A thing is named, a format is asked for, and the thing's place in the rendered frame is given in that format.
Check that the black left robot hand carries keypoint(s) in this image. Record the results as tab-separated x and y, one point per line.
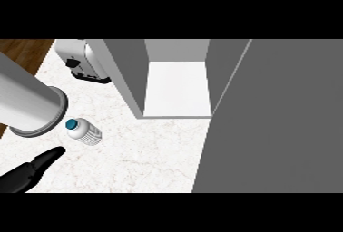
27	174

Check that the grey open cabinet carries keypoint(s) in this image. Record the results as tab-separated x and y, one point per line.
176	87

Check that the white bottle with blue cap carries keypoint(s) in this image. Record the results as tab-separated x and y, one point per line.
85	132

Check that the pale grey cylinder appliance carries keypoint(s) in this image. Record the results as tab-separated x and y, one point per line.
27	101

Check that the silver toaster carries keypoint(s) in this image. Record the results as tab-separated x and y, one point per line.
83	62

